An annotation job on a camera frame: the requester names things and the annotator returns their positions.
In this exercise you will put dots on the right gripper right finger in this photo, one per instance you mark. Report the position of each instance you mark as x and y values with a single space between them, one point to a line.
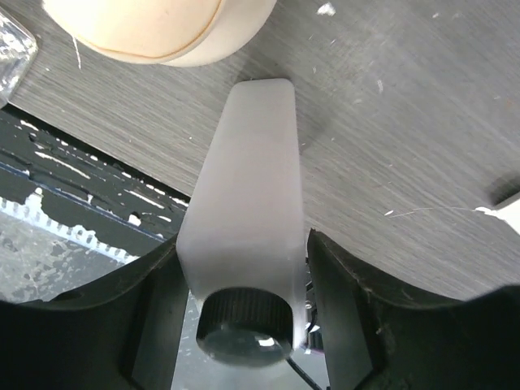
380 332

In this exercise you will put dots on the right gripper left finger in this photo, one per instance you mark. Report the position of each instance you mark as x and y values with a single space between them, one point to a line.
121 331

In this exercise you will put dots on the white bottle black cap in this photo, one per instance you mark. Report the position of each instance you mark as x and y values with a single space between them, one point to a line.
242 244

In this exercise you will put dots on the white rack foot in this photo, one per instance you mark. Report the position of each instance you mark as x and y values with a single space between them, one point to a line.
507 211

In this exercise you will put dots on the beige round bottle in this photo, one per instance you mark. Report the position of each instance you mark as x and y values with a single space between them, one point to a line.
178 33

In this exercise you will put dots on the clear glass bottle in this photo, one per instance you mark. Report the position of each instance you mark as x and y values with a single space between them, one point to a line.
18 49

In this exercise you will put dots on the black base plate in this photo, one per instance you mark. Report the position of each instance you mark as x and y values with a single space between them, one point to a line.
66 187

